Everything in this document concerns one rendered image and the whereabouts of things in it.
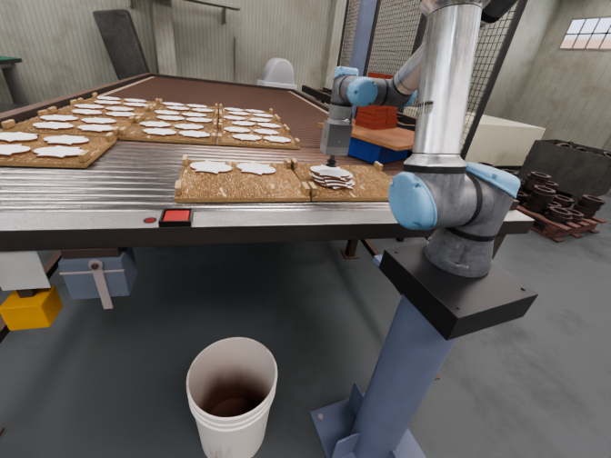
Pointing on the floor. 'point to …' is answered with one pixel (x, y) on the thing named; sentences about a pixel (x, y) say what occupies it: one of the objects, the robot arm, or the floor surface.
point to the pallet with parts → (555, 207)
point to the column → (386, 393)
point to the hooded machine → (277, 74)
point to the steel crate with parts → (570, 166)
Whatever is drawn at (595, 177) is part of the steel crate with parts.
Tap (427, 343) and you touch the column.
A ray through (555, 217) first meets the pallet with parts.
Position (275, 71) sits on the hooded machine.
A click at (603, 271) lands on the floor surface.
